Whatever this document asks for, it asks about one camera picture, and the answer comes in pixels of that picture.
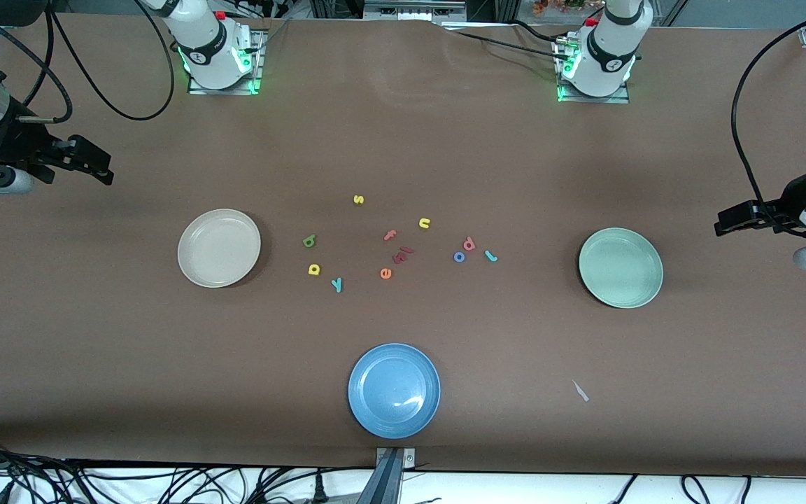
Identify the pale green round plate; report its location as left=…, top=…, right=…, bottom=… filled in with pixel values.
left=578, top=227, right=664, bottom=309

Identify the beige round plate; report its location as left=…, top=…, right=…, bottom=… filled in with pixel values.
left=177, top=209, right=262, bottom=288

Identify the colourful flower decoration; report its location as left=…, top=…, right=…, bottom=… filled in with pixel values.
left=532, top=0, right=586, bottom=16

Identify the grey metal equipment box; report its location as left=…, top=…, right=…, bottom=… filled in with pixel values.
left=363, top=0, right=468, bottom=23

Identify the blue round plate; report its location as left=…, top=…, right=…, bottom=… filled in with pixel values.
left=348, top=342, right=441, bottom=440

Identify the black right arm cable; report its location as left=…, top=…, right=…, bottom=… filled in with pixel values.
left=48, top=0, right=176, bottom=121
left=0, top=17, right=73, bottom=125

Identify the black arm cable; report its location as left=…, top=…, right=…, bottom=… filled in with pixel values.
left=730, top=0, right=806, bottom=225
left=0, top=17, right=73, bottom=125
left=48, top=0, right=176, bottom=121

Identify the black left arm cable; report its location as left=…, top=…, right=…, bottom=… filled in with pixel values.
left=730, top=0, right=806, bottom=225

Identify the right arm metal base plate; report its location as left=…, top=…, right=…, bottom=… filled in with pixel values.
left=188, top=29, right=265, bottom=95

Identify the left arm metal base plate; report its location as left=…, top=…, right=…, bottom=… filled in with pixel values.
left=555, top=38, right=632, bottom=104

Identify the thin black floor cable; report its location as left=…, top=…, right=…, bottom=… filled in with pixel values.
left=681, top=476, right=713, bottom=504
left=609, top=475, right=638, bottom=504

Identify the black cable on table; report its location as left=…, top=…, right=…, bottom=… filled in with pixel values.
left=438, top=21, right=572, bottom=60

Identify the black floor cable tangle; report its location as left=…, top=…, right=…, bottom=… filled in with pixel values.
left=0, top=434, right=376, bottom=504

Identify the grey metal camera mount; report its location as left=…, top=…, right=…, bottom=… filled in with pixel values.
left=357, top=447, right=418, bottom=504

